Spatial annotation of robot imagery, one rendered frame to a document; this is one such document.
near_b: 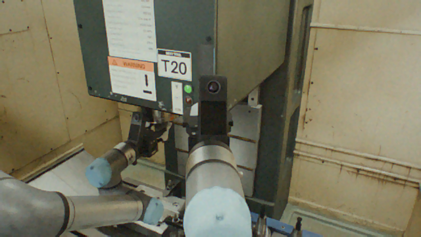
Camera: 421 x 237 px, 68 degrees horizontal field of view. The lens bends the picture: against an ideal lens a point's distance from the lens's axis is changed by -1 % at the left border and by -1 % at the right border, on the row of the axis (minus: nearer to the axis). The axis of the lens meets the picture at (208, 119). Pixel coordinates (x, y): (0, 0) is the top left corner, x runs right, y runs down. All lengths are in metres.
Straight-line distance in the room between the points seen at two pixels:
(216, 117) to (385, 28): 1.29
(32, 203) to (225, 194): 0.42
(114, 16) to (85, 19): 0.11
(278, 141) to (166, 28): 0.92
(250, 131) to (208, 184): 1.15
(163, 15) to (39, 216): 0.50
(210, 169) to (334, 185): 1.66
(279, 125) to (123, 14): 0.91
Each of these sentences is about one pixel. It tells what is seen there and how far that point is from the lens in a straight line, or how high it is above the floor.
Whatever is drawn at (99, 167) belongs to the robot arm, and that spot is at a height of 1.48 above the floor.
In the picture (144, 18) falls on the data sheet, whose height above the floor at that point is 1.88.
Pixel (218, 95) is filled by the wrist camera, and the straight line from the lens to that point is 0.50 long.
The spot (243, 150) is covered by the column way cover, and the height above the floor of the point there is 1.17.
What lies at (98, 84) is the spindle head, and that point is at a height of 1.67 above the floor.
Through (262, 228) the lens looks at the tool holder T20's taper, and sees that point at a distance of 1.05.
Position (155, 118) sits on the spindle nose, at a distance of 1.09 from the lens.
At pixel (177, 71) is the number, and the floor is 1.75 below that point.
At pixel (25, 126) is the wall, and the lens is 2.05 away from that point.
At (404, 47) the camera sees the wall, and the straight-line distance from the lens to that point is 1.71.
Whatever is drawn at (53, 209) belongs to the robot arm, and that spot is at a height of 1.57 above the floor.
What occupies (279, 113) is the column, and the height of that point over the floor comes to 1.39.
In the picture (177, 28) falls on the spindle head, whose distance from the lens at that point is 0.78.
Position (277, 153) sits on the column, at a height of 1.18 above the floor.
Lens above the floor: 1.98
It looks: 25 degrees down
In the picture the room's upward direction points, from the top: straight up
